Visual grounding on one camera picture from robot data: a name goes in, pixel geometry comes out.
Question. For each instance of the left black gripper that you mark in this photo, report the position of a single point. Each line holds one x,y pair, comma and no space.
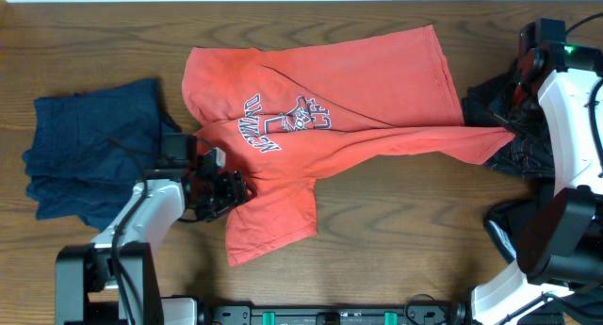
234,195

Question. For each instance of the orange printed t-shirt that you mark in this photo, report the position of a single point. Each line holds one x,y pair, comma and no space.
286,119

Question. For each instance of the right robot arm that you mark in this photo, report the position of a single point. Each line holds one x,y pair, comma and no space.
551,101

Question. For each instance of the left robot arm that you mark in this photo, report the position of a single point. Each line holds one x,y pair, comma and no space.
112,279

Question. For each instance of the folded navy blue garment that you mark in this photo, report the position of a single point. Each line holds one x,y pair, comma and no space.
89,149

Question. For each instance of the black patterned garment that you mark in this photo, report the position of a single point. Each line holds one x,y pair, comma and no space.
527,157

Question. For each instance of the black garment with white stripe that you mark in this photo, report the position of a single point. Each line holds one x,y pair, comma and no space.
503,222

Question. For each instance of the black mounting rail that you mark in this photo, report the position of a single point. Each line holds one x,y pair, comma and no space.
422,310

